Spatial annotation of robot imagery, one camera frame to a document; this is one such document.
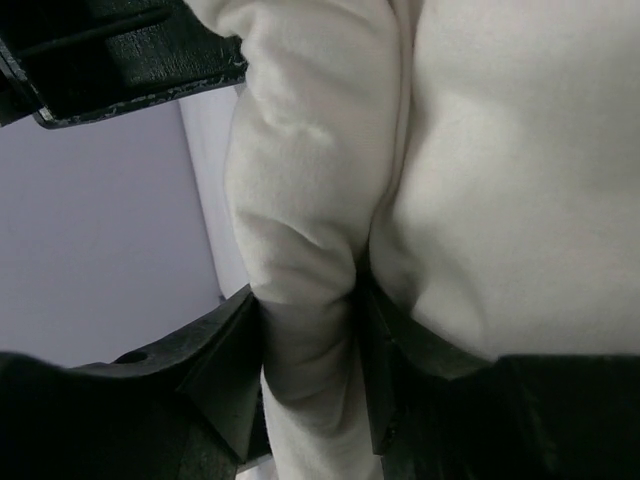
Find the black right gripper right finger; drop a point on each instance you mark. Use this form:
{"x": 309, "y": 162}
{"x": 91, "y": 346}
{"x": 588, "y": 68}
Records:
{"x": 401, "y": 360}

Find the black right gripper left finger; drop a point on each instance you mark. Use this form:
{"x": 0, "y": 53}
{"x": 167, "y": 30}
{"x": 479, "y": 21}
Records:
{"x": 213, "y": 363}

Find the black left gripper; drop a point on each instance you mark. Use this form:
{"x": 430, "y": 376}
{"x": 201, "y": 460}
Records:
{"x": 69, "y": 63}

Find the white t shirt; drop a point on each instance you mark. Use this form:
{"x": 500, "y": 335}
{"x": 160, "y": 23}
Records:
{"x": 481, "y": 156}

